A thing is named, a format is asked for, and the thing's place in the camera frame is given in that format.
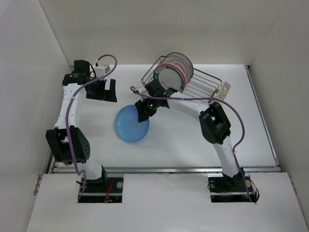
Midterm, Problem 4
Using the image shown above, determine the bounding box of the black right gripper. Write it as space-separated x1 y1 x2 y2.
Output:
135 96 159 122

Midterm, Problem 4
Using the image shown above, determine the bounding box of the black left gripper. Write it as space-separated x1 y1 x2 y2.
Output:
87 76 116 102

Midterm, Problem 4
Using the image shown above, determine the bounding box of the blue plastic plate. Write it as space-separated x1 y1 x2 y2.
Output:
114 105 150 143

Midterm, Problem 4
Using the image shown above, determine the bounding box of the green rimmed white plate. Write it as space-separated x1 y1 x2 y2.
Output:
153 63 179 91

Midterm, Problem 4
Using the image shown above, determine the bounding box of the pink plastic plate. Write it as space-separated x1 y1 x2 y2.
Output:
168 63 187 93

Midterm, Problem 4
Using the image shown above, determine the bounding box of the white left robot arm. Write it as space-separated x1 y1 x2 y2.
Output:
45 60 117 192

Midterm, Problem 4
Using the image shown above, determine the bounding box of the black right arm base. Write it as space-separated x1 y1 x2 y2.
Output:
207 173 260 203

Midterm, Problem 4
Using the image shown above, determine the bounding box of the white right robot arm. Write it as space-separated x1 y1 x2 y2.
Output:
130 81 244 190

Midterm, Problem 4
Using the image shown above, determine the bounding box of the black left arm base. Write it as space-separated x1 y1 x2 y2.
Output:
76 175 124 203

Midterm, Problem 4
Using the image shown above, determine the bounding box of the rear white plate red print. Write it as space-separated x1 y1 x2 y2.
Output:
168 52 194 82

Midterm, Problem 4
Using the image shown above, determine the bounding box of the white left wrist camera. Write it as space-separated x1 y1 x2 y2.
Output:
93 65 111 78

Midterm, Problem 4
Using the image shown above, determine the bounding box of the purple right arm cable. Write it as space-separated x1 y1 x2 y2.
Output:
131 86 253 203

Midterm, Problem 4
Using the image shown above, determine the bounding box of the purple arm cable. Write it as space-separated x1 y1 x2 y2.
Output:
131 86 253 203
65 54 118 201

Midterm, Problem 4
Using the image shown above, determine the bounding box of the black wire dish rack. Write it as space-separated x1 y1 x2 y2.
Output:
141 52 223 99

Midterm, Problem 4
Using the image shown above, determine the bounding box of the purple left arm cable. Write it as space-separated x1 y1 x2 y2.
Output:
65 54 118 201

